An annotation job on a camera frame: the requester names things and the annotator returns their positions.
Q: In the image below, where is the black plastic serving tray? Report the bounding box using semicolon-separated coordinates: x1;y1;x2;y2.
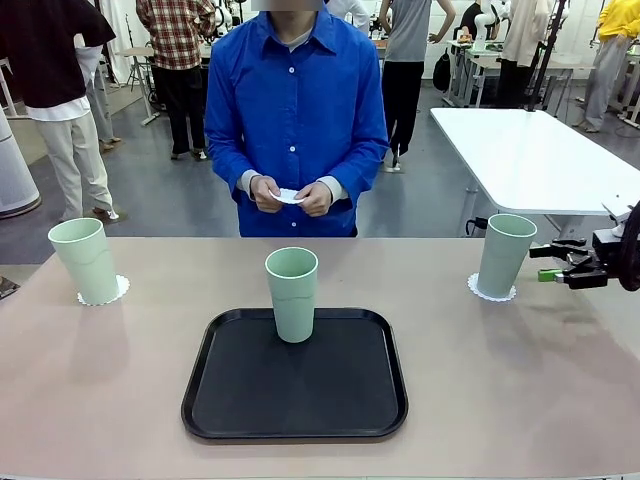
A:
180;307;409;441

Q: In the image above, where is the person's right hand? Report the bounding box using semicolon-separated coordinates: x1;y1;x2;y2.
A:
249;174;282;214

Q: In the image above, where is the person in yellow top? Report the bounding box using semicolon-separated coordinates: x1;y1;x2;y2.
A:
572;0;640;134

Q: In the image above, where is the person in black top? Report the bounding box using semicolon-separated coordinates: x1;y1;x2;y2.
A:
0;0;129;224

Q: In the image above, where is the white scalloped paper coaster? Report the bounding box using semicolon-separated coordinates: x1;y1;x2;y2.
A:
268;187;311;206
467;272;517;303
77;274;131;307

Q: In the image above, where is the person's left hand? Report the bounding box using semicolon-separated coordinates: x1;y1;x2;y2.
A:
299;182;334;217

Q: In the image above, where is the person's torso in blue shirt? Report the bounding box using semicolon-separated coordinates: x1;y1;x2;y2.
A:
203;0;390;239

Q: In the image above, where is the pale green plastic cup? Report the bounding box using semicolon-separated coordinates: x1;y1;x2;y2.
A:
476;213;538;297
47;217;120;306
264;246;320;344

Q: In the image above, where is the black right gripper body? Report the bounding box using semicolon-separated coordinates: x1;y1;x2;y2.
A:
592;228;625;282

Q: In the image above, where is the person in grey t-shirt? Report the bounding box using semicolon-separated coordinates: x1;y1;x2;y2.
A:
378;0;456;159

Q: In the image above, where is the seated person in black shirt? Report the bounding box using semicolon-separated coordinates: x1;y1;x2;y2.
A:
458;2;495;41

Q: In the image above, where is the person's right forearm blue sleeve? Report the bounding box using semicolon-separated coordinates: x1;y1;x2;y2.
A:
204;134;264;201

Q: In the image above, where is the black tripod pole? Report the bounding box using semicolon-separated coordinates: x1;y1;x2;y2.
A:
524;0;571;114

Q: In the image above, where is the grey background desk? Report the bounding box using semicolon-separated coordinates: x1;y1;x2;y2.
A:
446;39;596;109

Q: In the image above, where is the person in plaid shirt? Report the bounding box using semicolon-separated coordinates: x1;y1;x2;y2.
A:
135;0;216;162

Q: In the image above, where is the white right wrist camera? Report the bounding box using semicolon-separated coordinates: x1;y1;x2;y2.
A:
601;199;640;239

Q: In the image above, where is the person in white top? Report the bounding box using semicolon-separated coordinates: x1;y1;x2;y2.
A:
74;34;123;151

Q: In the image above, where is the person in beige garment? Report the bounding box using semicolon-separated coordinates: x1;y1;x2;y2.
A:
497;0;551;109

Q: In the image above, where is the wooden background table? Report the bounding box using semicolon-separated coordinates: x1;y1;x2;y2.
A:
115;46;161;127

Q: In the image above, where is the white cylindrical air purifier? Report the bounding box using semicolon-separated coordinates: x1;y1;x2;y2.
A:
0;107;42;220

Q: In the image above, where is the black hanging bag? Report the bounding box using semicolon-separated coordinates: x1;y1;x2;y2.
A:
432;48;454;93

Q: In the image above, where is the person's left forearm blue sleeve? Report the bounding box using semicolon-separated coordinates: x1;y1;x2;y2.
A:
317;134;390;201

